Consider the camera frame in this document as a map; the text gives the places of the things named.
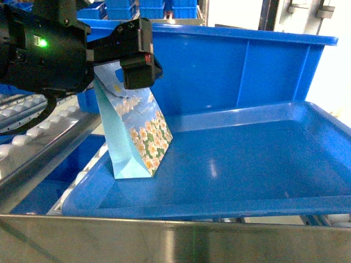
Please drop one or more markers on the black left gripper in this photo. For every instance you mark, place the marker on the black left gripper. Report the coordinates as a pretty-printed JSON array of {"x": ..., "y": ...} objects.
[{"x": 47, "y": 50}]

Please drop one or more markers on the flower gift bag with handle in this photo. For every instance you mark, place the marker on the flower gift bag with handle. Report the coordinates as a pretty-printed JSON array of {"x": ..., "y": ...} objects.
[{"x": 135, "y": 128}]

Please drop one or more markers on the white roller conveyor track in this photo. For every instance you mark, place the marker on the white roller conveyor track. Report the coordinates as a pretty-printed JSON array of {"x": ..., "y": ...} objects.
[{"x": 22, "y": 146}]

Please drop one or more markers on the large blue plastic bin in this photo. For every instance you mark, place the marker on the large blue plastic bin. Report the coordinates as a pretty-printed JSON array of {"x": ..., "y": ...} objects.
[{"x": 208, "y": 69}]

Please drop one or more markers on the blue plastic tray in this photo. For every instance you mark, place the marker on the blue plastic tray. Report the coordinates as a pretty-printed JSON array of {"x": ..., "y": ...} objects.
[{"x": 284, "y": 159}]

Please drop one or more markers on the steel rack front rail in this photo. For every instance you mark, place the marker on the steel rack front rail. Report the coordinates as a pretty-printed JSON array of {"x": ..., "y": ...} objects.
[{"x": 27, "y": 238}]

